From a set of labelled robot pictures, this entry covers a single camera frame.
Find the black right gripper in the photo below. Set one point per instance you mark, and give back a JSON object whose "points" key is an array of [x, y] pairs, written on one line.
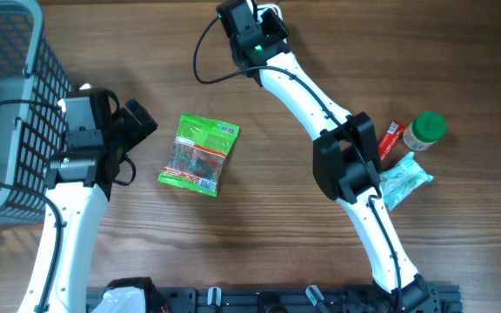
{"points": [[270, 19]]}

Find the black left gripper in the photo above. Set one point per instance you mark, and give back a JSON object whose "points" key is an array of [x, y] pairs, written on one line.
{"points": [[135, 132]]}

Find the green snack bag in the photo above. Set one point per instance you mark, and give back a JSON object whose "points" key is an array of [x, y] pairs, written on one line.
{"points": [[199, 151]]}

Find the red tube packet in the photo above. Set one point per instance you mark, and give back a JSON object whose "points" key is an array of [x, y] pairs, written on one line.
{"points": [[390, 139]]}

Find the green lid spice jar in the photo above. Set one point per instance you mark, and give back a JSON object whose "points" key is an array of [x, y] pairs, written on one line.
{"points": [[424, 131]]}

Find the pale green wipes packet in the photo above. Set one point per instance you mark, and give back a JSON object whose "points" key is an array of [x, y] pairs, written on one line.
{"points": [[398, 182]]}

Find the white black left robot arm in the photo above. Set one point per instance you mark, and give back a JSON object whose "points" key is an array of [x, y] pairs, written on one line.
{"points": [[78, 186]]}

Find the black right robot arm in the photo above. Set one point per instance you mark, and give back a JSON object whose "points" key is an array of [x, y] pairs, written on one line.
{"points": [[346, 162]]}

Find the white barcode scanner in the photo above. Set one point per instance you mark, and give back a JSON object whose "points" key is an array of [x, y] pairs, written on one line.
{"points": [[262, 8]]}

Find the grey plastic basket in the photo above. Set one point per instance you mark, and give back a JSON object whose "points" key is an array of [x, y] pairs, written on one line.
{"points": [[30, 77]]}

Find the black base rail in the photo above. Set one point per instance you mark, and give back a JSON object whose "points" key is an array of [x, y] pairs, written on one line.
{"points": [[349, 299]]}

